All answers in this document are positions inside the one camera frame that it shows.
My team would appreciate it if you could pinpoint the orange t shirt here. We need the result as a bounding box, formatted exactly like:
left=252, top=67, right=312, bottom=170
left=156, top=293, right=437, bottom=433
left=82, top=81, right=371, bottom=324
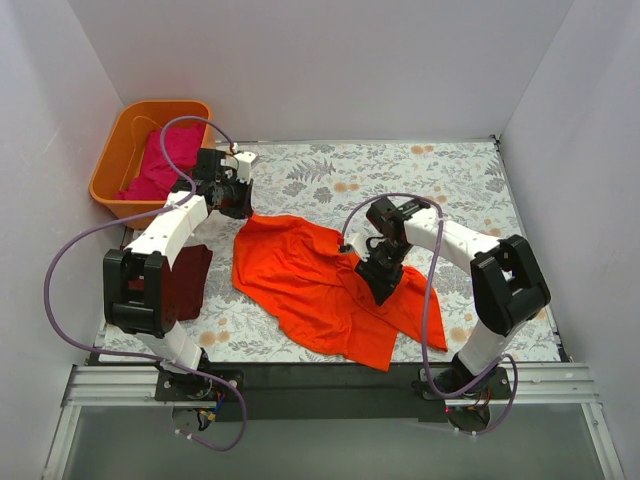
left=232, top=215, right=448, bottom=371

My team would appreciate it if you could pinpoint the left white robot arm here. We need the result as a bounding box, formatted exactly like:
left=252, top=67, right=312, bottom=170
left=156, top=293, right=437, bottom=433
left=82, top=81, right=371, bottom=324
left=103, top=148, right=258, bottom=400

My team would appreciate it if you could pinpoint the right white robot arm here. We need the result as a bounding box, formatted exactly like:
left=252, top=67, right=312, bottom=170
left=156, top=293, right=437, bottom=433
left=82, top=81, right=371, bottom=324
left=339, top=194, right=551, bottom=399

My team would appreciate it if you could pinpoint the pink t shirt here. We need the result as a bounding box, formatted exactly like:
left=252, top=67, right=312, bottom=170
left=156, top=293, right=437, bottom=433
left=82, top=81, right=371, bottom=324
left=116, top=123, right=205, bottom=201

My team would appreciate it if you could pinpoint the folded dark red t shirt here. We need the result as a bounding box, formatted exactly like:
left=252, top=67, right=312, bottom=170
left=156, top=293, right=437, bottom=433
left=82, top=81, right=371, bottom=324
left=105, top=245, right=213, bottom=330

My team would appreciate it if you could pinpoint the floral table mat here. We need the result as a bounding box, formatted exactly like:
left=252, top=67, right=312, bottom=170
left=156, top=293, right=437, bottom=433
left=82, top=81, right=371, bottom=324
left=98, top=141, right=566, bottom=363

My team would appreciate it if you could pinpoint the orange plastic basket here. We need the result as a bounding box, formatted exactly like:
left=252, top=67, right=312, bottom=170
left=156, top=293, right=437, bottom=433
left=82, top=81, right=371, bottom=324
left=89, top=99, right=213, bottom=218

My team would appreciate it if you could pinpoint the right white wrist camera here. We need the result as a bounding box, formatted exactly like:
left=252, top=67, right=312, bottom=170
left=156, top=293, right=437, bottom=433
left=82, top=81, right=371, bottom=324
left=339, top=233, right=370, bottom=261

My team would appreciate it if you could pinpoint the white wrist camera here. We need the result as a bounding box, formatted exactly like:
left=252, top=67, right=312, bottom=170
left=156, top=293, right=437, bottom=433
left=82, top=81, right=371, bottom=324
left=339, top=233, right=370, bottom=261
left=223, top=151, right=258, bottom=184

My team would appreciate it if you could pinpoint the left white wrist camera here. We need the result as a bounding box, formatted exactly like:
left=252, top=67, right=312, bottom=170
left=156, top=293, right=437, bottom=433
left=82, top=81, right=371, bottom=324
left=223, top=151, right=258, bottom=184

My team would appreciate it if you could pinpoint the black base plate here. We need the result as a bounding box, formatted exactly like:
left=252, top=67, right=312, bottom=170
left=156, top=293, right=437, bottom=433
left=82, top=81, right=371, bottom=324
left=154, top=363, right=511, bottom=423

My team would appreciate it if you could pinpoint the aluminium frame rail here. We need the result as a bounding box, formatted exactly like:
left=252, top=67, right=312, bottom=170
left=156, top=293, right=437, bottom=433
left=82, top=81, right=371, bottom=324
left=44, top=362, right=624, bottom=479

